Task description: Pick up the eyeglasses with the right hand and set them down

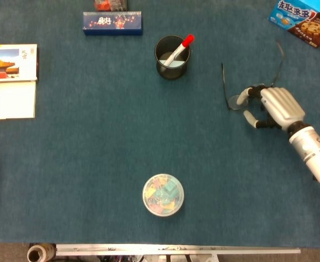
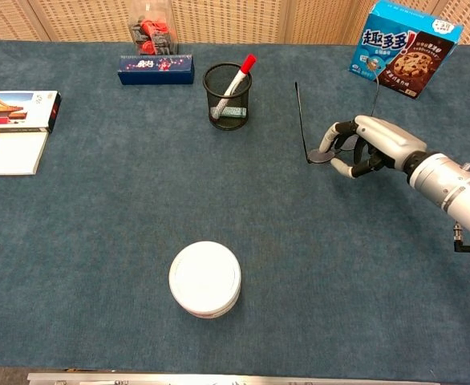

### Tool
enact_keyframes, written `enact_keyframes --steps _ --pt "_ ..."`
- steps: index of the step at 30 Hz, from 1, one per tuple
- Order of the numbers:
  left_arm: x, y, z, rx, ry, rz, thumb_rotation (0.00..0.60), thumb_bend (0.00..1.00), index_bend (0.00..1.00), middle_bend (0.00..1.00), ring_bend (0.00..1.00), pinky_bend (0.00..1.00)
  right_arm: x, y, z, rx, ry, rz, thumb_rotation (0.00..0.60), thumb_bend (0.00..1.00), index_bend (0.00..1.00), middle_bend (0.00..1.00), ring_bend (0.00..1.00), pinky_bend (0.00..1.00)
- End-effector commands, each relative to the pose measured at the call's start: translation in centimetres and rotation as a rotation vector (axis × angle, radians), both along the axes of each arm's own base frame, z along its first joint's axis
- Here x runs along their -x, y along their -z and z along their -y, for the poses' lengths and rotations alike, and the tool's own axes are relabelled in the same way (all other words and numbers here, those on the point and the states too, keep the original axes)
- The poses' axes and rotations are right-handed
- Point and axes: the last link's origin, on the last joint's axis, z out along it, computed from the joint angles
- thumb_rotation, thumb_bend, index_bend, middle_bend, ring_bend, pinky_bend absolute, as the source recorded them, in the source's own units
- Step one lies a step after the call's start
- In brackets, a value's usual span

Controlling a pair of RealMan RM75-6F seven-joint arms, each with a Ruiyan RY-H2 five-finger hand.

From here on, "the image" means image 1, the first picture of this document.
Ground blue felt table cover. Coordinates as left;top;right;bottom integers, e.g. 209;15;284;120
0;0;320;246

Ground long dark blue box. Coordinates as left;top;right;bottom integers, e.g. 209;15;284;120
82;10;143;36

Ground red item behind box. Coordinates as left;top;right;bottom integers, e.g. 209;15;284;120
93;0;128;12

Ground red capped white marker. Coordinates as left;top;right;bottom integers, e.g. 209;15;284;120
163;34;195;67

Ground blue cookie box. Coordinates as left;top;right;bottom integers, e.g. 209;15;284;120
266;0;320;49

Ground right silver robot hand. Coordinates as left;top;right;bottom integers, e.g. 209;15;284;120
236;85;306;132

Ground aluminium table edge rail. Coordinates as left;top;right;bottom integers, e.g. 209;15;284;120
55;243;301;257

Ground black mesh pen holder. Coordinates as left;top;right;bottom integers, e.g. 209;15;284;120
154;35;191;80

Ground thin-framed eyeglasses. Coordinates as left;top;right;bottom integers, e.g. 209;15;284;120
221;40;285;111

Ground round clear clip container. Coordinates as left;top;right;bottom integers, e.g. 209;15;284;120
142;173;185;218

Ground brown tape roll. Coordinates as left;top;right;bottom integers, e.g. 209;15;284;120
27;243;57;262

